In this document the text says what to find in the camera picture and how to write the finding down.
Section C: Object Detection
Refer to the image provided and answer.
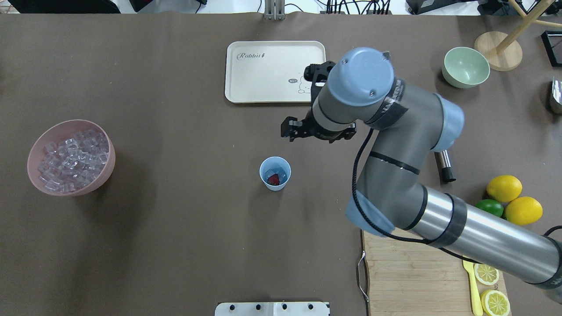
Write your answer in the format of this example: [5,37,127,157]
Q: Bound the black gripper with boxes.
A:
[281,110,357,144]

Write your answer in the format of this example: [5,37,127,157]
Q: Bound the light blue plastic cup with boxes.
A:
[259,156,292,191]

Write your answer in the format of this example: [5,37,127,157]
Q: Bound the red strawberry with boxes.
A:
[267,173,280,186]

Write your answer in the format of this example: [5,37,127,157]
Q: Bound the steel muddler with black tip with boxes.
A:
[434,150,457,183]

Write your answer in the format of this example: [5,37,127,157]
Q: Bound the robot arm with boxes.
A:
[281,47,562,302]

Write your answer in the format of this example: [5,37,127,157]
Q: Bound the wooden cup tree stand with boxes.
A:
[474,0,561,72]

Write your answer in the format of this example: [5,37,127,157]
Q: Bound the steel ice scoop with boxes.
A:
[548,77,562,116]

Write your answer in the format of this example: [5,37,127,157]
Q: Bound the pink bowl of ice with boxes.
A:
[27,119,116,197]

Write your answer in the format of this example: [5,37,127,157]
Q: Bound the cream rabbit tray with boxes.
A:
[224,41,327,104]

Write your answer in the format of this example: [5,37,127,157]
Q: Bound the mint green bowl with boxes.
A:
[442,47,490,89]

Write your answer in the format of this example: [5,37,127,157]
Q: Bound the green lime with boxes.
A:
[475,199,504,218]

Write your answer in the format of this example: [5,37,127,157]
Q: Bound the yellow lemon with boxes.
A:
[486,175,522,203]
[503,196,544,226]

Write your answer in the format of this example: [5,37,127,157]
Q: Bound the lemon slice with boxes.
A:
[480,290,511,316]
[473,263,500,286]

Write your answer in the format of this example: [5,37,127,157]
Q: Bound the yellow plastic knife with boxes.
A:
[462,260,483,316]

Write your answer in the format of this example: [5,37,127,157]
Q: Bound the black glass tray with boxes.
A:
[540,31,562,67]

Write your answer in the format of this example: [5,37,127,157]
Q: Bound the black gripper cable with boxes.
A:
[351,128,466,264]

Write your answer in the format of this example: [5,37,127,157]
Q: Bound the aluminium frame post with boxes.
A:
[263,0,286,21]

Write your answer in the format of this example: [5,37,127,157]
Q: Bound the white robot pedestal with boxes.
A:
[214,302,331,316]

